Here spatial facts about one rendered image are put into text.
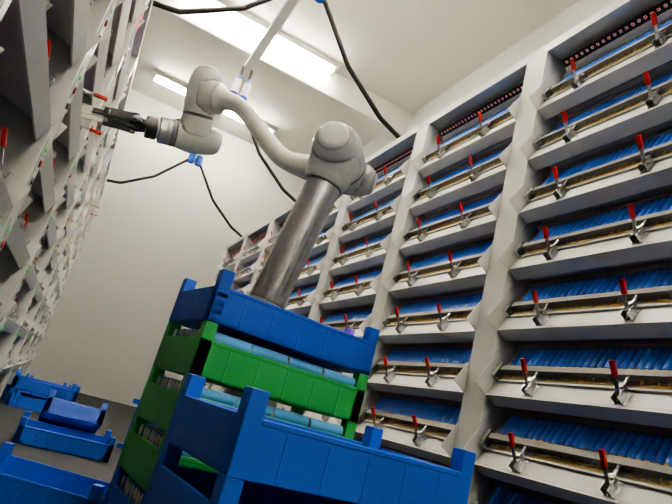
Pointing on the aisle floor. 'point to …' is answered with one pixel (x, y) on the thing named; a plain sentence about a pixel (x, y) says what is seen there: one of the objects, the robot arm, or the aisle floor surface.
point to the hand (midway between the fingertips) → (91, 112)
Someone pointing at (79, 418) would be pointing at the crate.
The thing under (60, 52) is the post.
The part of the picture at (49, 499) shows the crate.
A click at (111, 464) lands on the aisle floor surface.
